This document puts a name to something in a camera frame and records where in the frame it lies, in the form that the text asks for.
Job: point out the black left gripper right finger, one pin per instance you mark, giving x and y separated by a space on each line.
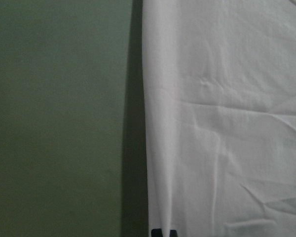
173 233

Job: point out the pink Snoopy t-shirt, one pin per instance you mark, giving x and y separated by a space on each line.
220 106

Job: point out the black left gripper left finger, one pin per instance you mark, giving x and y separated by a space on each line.
156 233

